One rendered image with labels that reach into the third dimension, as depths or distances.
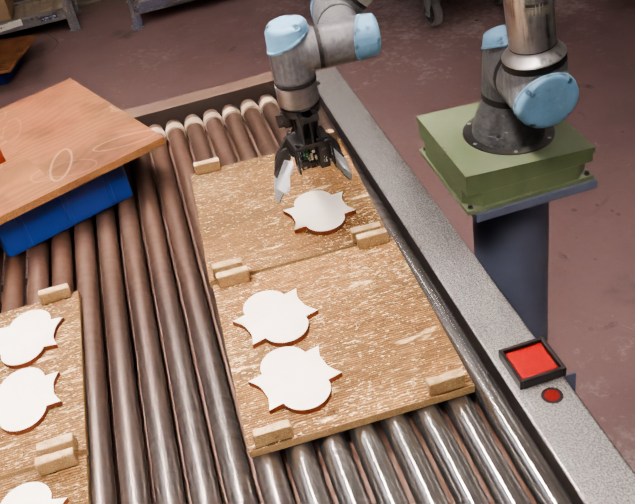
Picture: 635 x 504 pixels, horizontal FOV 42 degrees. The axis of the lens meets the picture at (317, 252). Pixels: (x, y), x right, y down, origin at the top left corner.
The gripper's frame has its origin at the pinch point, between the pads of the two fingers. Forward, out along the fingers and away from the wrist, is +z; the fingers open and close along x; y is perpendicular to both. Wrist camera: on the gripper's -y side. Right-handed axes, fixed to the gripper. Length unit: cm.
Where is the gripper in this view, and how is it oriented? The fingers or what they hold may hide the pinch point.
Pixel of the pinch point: (313, 190)
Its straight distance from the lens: 162.6
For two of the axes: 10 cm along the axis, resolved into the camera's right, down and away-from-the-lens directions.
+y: 3.2, 5.3, -7.8
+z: 1.6, 7.8, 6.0
